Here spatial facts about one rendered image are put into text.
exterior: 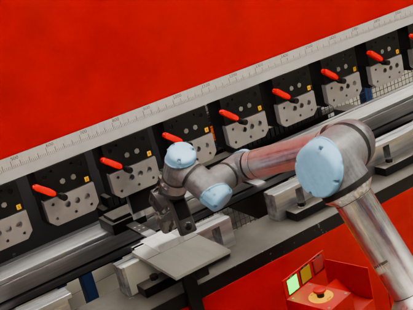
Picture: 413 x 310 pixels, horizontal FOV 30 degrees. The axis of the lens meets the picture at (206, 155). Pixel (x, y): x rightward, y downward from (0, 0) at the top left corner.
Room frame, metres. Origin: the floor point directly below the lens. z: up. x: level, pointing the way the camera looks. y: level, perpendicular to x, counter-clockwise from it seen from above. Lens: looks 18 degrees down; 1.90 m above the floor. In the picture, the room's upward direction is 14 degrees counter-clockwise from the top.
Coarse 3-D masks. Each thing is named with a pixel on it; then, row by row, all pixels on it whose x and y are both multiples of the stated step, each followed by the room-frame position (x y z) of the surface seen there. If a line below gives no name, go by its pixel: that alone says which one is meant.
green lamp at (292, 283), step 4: (296, 276) 2.00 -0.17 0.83; (288, 280) 1.97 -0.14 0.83; (292, 280) 1.98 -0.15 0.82; (296, 280) 1.99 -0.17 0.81; (288, 284) 1.97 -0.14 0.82; (292, 284) 1.98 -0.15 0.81; (296, 284) 1.99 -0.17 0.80; (288, 288) 1.97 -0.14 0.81; (292, 288) 1.98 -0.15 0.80; (296, 288) 1.99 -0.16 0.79; (292, 292) 1.97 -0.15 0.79
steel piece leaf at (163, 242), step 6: (162, 234) 2.12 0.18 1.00; (168, 234) 2.11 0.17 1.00; (150, 240) 2.10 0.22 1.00; (156, 240) 2.08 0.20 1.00; (162, 240) 2.07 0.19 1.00; (168, 240) 2.06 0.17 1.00; (174, 240) 2.02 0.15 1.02; (180, 240) 2.03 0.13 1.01; (150, 246) 2.06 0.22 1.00; (156, 246) 2.05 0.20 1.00; (162, 246) 2.00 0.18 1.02; (168, 246) 2.01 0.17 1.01
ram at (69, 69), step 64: (0, 0) 1.96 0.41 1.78; (64, 0) 2.04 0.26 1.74; (128, 0) 2.12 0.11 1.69; (192, 0) 2.22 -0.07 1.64; (256, 0) 2.32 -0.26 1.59; (320, 0) 2.43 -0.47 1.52; (384, 0) 2.56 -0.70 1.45; (0, 64) 1.94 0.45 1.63; (64, 64) 2.02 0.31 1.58; (128, 64) 2.10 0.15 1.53; (192, 64) 2.19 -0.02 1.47; (0, 128) 1.92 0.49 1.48; (64, 128) 1.99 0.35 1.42; (128, 128) 2.08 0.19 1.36
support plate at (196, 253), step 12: (192, 240) 2.03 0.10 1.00; (204, 240) 2.01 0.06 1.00; (132, 252) 2.05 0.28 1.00; (144, 252) 2.03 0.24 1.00; (156, 252) 2.01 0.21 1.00; (168, 252) 1.99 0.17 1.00; (180, 252) 1.97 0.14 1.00; (192, 252) 1.95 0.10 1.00; (204, 252) 1.93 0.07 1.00; (216, 252) 1.91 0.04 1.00; (228, 252) 1.90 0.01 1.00; (156, 264) 1.93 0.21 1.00; (168, 264) 1.91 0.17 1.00; (180, 264) 1.89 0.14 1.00; (192, 264) 1.87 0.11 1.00; (204, 264) 1.87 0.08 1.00; (180, 276) 1.83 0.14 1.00
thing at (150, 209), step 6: (150, 186) 2.12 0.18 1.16; (138, 192) 2.10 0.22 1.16; (144, 192) 2.11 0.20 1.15; (126, 198) 2.10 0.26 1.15; (132, 198) 2.09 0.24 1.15; (138, 198) 2.09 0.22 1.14; (144, 198) 2.10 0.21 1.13; (132, 204) 2.08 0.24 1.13; (138, 204) 2.09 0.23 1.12; (144, 204) 2.10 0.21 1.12; (150, 204) 2.11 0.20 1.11; (132, 210) 2.08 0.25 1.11; (138, 210) 2.09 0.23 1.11; (144, 210) 2.11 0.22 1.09; (150, 210) 2.12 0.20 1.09; (132, 216) 2.09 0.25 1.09; (138, 216) 2.10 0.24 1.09
